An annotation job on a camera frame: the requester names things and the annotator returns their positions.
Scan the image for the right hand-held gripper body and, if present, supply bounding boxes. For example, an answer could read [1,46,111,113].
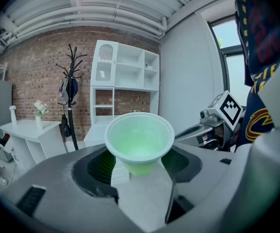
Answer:
[175,90,244,152]

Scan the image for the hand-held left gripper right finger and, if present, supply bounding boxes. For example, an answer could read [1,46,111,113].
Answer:
[161,145,203,183]

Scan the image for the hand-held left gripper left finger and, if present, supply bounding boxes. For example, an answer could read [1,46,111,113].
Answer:
[71,145,120,204]

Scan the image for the white plastic cup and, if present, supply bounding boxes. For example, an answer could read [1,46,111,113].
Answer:
[104,112,176,177]

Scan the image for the white shelf unit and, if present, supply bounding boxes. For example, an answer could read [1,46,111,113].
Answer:
[83,39,160,148]

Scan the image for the person's right hand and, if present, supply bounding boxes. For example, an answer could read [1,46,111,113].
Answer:
[201,126,242,152]

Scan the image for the dark framed window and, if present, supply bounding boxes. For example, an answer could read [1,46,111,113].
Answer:
[210,18,252,106]

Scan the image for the black folded umbrella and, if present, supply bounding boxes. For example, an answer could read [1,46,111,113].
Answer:
[60,114,72,138]

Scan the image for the navy sports jersey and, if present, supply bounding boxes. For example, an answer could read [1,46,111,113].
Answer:
[232,0,280,152]

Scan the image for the white desk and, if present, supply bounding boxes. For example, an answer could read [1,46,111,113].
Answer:
[0,119,67,165]

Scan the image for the white vase with white flowers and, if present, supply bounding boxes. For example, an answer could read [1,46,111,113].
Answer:
[33,100,49,131]

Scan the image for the dark cap and bag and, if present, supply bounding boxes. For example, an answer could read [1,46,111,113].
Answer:
[58,77,79,102]

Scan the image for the slim white vase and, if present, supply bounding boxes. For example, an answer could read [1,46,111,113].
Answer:
[8,105,18,126]

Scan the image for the black coat rack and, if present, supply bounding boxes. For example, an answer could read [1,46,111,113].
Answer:
[55,43,88,151]

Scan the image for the white ceiling pipes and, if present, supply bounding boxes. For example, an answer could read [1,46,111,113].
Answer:
[0,6,168,42]

